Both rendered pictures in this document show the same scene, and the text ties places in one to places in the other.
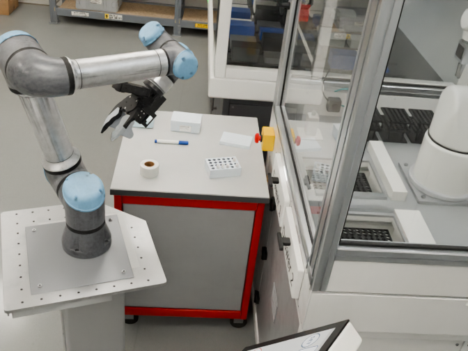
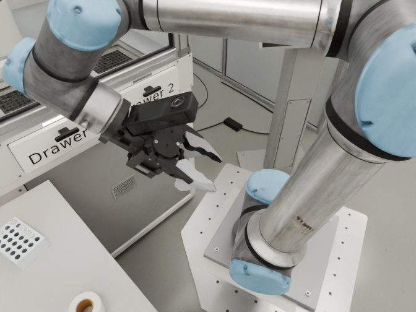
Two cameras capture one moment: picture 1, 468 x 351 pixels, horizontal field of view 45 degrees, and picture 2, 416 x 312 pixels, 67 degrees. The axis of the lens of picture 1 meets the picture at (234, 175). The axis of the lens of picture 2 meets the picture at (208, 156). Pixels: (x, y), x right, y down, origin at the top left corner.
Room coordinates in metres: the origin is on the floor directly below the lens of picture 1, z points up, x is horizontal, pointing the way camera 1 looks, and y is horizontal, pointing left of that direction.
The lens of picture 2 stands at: (1.68, 0.67, 1.52)
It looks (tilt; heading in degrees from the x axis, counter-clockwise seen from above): 46 degrees down; 231
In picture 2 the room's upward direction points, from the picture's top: straight up
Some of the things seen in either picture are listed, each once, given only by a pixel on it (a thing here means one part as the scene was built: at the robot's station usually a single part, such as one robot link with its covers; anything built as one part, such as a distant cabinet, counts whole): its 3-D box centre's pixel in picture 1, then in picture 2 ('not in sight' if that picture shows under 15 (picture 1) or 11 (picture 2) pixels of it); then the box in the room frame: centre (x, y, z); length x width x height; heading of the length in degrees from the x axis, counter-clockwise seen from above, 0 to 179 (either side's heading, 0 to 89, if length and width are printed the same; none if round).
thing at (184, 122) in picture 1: (186, 122); not in sight; (2.12, 0.23, 0.79); 0.13 x 0.09 x 0.05; 91
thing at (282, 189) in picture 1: (280, 188); (64, 136); (1.58, -0.16, 0.87); 0.29 x 0.02 x 0.11; 6
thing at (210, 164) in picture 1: (222, 167); (18, 242); (1.82, 0.05, 0.78); 0.12 x 0.08 x 0.04; 110
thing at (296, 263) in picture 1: (291, 250); (146, 94); (1.27, -0.20, 0.87); 0.29 x 0.02 x 0.11; 6
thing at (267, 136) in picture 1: (267, 138); not in sight; (1.91, -0.11, 0.88); 0.07 x 0.05 x 0.07; 6
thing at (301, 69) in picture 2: not in sight; (294, 116); (0.54, -0.04, 0.51); 0.50 x 0.45 x 1.02; 58
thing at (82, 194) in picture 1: (83, 199); (269, 202); (1.31, 0.43, 0.94); 0.13 x 0.12 x 0.14; 37
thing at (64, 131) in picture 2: (273, 180); (65, 132); (1.58, -0.14, 0.91); 0.07 x 0.04 x 0.01; 6
